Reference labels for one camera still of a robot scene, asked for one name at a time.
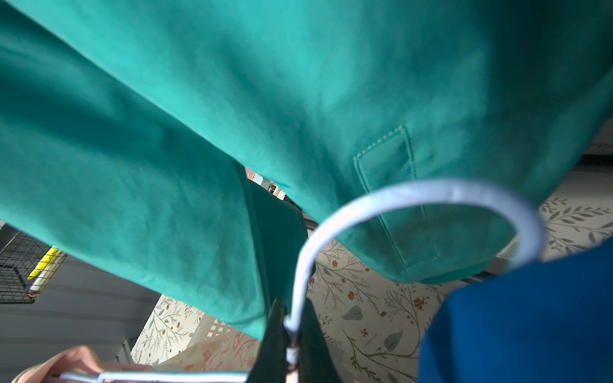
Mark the black wire wall basket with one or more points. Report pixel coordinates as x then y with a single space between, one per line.
27 266

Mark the white plastic basket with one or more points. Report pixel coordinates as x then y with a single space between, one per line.
209 328

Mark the green jacket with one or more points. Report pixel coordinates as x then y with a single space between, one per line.
171 143

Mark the floral table mat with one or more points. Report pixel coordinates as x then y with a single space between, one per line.
373 327

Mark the pink printed jacket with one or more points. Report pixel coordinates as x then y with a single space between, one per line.
232 351

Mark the light blue wire hanger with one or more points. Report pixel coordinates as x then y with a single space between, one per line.
515 209

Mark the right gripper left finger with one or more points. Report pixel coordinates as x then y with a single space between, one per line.
271 362

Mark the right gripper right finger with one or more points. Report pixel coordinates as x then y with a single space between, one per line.
315 363

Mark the red white blue jacket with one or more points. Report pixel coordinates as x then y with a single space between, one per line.
548 322

